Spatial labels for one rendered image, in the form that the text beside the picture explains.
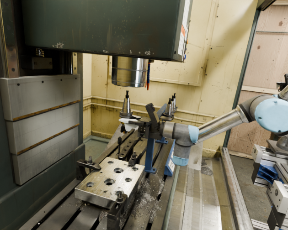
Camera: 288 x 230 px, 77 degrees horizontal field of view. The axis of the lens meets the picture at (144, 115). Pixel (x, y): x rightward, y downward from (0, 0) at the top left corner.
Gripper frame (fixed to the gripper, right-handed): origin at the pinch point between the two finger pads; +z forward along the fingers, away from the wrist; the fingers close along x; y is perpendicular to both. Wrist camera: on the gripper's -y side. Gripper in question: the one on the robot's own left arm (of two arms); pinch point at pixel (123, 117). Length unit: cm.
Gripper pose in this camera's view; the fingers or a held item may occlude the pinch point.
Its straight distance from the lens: 88.7
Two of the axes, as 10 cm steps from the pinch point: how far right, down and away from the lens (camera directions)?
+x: 2.7, -2.5, 9.3
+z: -9.6, -1.7, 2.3
